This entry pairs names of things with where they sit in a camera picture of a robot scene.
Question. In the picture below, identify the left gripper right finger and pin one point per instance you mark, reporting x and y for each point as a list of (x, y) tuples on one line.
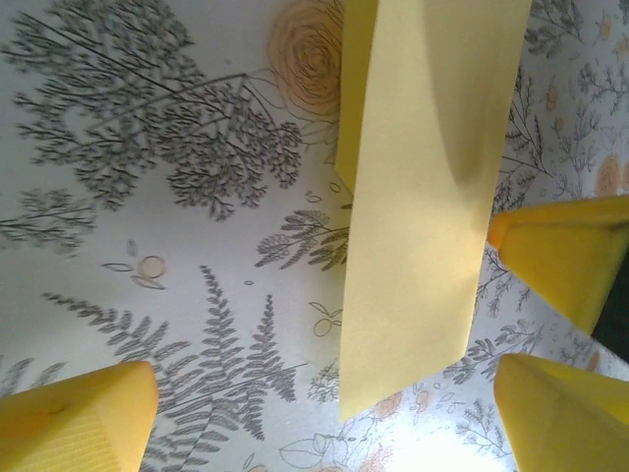
[(565, 423)]

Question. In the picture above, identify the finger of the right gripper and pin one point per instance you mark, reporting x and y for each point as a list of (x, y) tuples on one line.
[(565, 255)]

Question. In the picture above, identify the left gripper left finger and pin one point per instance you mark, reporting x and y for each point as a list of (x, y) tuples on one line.
[(74, 423)]

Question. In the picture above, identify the floral patterned table cover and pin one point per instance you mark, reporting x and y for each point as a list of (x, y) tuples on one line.
[(147, 246)]

